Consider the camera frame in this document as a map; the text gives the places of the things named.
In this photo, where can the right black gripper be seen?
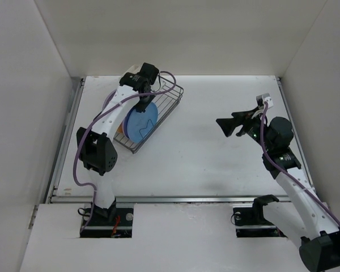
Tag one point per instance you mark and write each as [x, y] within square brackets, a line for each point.
[228, 125]

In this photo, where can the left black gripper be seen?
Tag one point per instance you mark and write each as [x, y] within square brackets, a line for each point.
[139, 107]

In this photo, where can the blue plate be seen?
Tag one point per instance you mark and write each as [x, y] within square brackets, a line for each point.
[139, 124]

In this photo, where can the beige plate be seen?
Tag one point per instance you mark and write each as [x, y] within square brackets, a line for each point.
[120, 129]

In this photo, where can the lilac plate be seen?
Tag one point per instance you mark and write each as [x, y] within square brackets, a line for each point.
[125, 124]

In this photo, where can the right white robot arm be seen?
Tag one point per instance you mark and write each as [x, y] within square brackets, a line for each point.
[314, 229]

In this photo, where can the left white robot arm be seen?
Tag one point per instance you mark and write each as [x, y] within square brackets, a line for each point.
[96, 154]

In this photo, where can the white cutlery holder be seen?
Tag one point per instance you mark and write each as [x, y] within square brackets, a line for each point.
[134, 69]

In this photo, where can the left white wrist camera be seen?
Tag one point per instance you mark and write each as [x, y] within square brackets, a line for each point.
[162, 83]

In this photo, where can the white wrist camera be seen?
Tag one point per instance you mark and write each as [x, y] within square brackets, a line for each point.
[162, 83]
[263, 99]

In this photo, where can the dark wire dish rack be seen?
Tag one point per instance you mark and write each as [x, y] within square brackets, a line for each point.
[165, 103]

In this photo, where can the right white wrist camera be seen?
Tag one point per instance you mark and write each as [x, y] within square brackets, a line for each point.
[263, 99]

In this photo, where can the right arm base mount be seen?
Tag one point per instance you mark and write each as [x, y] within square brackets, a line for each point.
[248, 226]

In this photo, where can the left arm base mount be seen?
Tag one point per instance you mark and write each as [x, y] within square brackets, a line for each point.
[119, 224]

